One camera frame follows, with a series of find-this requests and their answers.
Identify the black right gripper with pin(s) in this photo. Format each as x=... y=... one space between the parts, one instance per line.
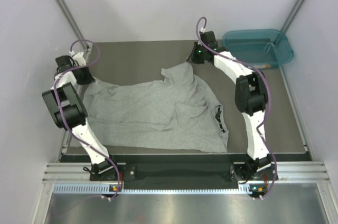
x=193 y=58

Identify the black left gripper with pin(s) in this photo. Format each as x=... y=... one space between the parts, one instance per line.
x=88 y=78

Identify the grey adidas t-shirt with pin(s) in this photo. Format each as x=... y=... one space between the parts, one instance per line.
x=179 y=112

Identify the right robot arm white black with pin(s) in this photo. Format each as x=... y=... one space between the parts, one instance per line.
x=250 y=99

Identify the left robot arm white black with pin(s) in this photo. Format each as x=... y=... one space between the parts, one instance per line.
x=68 y=112

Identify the teal plastic bin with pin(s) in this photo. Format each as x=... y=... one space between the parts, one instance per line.
x=264 y=48

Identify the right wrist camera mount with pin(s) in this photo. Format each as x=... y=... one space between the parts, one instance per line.
x=208 y=38

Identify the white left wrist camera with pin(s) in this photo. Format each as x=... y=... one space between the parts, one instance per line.
x=78 y=58

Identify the left aluminium frame post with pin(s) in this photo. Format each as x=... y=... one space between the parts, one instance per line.
x=69 y=18

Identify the aluminium frame post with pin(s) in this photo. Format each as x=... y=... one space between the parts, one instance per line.
x=301 y=0
x=69 y=18

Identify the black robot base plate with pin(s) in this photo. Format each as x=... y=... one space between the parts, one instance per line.
x=184 y=171

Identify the right aluminium frame post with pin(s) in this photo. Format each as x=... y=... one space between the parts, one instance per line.
x=301 y=0

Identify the aluminium front rail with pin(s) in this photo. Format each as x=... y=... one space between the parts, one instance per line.
x=288 y=172

